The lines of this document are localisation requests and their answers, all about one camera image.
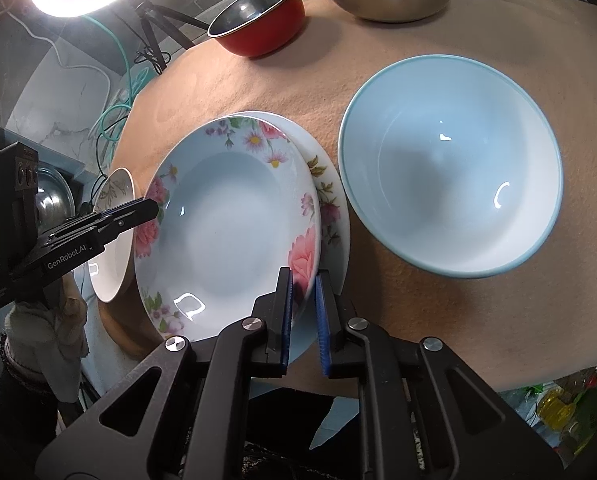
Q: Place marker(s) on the black tripod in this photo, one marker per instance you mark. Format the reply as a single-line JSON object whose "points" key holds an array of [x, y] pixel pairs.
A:
{"points": [[153, 15]]}

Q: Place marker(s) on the light blue ceramic bowl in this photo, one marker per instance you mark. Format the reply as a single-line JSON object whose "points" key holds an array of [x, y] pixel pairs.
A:
{"points": [[451, 165]]}

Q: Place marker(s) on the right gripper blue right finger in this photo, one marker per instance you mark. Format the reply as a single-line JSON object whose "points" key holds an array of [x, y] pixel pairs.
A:
{"points": [[332, 334]]}

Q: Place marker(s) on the pink blossom floral plate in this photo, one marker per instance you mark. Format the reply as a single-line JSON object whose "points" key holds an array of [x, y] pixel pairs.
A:
{"points": [[335, 229]]}

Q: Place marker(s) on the white plate grey leaf pattern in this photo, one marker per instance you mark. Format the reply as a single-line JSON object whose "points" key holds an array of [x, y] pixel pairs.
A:
{"points": [[112, 271]]}

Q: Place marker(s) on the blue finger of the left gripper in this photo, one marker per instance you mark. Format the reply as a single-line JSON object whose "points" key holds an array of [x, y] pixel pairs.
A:
{"points": [[128, 215]]}

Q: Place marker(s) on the steel pot lid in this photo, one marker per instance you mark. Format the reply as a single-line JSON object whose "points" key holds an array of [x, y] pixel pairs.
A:
{"points": [[54, 199]]}

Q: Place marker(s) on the red rose floral plate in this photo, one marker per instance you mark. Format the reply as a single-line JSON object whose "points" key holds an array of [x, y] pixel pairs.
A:
{"points": [[236, 204]]}

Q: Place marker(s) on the red steel bowl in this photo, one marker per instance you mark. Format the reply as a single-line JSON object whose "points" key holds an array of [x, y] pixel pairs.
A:
{"points": [[254, 28]]}

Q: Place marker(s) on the white work glove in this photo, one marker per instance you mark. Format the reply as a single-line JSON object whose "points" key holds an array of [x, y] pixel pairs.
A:
{"points": [[47, 345]]}

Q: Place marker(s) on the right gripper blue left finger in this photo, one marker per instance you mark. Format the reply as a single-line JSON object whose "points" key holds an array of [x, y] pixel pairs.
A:
{"points": [[279, 322]]}

